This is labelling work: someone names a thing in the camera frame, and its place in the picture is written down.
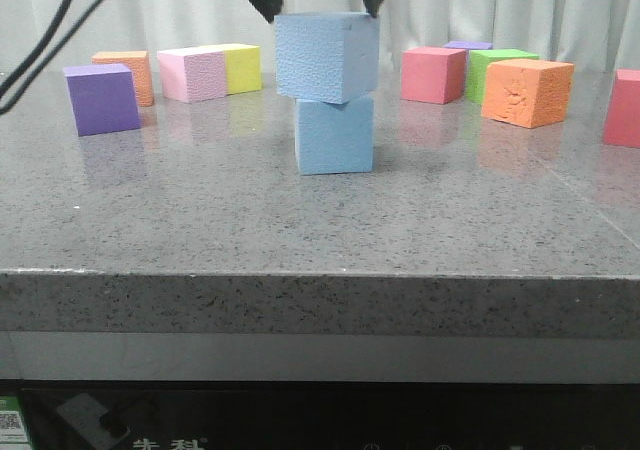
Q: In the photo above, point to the textured light blue foam block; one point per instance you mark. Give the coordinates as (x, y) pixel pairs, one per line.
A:
(331, 57)

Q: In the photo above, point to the smooth light blue foam block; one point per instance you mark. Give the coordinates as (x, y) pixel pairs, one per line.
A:
(334, 138)

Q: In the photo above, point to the yellow foam block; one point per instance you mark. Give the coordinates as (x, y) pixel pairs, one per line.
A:
(243, 66)

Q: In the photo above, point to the red foam block centre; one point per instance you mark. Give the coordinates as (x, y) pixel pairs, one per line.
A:
(433, 74)

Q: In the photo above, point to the pink foam block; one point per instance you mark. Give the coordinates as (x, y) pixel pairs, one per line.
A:
(192, 74)

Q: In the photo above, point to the purple foam block back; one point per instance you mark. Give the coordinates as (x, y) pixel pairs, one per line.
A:
(469, 45)

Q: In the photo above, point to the purple foam block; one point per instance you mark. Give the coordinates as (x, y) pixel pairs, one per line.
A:
(103, 98)
(469, 45)

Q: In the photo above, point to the green foam block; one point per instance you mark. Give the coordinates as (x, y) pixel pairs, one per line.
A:
(478, 62)

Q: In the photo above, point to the orange foam block left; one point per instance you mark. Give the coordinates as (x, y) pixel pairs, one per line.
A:
(139, 64)

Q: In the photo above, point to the orange foam block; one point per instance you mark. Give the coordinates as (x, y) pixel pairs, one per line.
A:
(139, 64)
(526, 92)

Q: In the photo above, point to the purple foam block left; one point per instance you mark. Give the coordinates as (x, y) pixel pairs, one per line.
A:
(103, 98)

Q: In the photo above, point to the orange foam block right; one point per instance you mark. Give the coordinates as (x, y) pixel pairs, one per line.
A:
(526, 92)

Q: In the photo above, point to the red foam block right edge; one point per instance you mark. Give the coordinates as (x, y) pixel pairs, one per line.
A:
(621, 126)

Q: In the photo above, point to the black appliance front panel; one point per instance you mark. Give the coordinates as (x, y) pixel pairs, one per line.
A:
(234, 415)

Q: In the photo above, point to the green QR code sticker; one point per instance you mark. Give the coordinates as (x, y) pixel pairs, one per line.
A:
(14, 434)

